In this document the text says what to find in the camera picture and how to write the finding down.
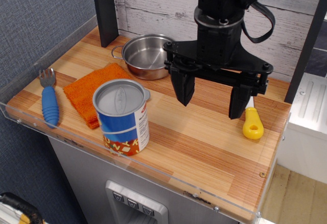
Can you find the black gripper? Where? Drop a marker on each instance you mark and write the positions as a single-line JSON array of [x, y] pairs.
[[218, 56]]

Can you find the yellow handled toy knife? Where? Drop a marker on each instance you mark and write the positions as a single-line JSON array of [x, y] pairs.
[[252, 127]]

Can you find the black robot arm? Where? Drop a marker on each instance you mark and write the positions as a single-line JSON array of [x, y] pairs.
[[213, 6]]

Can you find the stainless steel pot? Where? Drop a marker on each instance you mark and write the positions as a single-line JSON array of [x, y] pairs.
[[145, 56]]

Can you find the blue labelled soup can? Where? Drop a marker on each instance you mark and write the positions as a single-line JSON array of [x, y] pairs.
[[121, 107]]

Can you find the white ribbed appliance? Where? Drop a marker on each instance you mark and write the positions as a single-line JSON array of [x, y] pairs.
[[303, 146]]

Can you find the orange knitted cloth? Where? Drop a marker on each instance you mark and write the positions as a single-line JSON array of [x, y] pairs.
[[80, 92]]

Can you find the ice dispenser button panel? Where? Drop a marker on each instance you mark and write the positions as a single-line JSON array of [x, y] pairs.
[[135, 204]]

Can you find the silver toy fridge cabinet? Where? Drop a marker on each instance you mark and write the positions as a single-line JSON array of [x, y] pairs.
[[90, 178]]

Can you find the black and yellow object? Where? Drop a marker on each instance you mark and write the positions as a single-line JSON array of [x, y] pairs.
[[16, 210]]

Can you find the dark vertical post left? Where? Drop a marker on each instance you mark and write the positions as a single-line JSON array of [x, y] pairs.
[[107, 22]]

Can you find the dark vertical post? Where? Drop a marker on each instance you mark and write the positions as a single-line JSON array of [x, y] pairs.
[[306, 51], [107, 22]]

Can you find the dark vertical post right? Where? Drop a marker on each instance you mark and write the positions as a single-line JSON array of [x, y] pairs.
[[306, 51]]

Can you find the clear acrylic guard rail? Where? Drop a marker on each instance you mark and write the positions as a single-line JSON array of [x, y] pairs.
[[195, 151]]

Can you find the blue handled fork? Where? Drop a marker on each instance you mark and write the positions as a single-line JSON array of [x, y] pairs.
[[50, 109]]

